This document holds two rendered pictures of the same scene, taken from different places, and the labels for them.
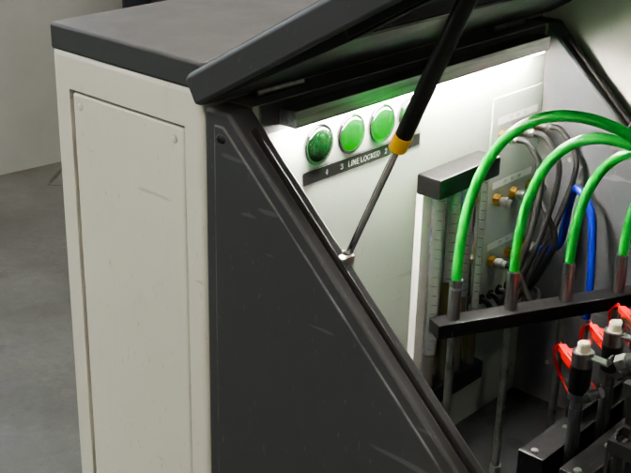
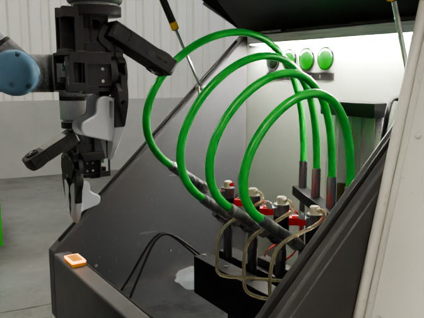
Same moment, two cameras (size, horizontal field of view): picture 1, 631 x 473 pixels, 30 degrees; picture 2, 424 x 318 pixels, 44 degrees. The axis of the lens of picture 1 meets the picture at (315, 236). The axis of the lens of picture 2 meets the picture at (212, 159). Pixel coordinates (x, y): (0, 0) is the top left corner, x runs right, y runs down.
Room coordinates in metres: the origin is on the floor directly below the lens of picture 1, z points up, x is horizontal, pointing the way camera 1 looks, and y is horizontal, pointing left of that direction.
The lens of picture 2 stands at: (1.55, -1.34, 1.35)
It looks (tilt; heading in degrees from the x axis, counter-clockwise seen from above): 9 degrees down; 105
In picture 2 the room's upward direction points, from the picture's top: straight up
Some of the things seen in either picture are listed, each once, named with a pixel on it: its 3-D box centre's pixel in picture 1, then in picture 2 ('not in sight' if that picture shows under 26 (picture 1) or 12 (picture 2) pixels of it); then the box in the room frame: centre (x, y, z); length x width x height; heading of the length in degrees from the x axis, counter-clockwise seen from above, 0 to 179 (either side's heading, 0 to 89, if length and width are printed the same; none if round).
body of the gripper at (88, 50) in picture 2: not in sight; (91, 51); (1.19, -0.66, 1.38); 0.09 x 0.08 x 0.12; 48
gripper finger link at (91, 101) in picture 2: not in sight; (92, 127); (1.18, -0.65, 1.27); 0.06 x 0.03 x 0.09; 48
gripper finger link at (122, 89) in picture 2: not in sight; (115, 95); (1.23, -0.65, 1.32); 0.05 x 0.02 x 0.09; 138
